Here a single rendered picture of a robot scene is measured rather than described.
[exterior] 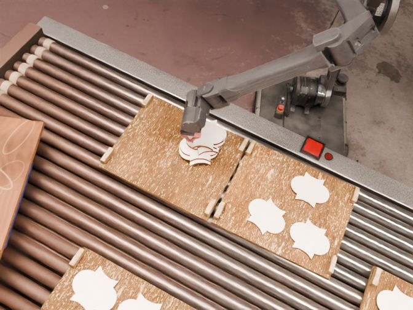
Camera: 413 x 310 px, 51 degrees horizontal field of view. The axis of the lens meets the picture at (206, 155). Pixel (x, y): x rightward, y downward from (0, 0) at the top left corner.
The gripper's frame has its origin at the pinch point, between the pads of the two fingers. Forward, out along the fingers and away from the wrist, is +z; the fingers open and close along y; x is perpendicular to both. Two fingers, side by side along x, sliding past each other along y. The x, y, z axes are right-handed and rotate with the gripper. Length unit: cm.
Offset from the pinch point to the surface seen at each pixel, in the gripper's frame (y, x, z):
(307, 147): -4.1, 42.9, 6.7
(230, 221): 28.2, 16.7, 6.4
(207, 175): 12.7, 7.5, 6.4
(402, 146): -74, 134, 98
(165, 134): -1.5, -9.1, 6.5
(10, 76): -19, -70, 9
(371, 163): -58, 112, 99
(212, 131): -1.3, 7.3, 0.1
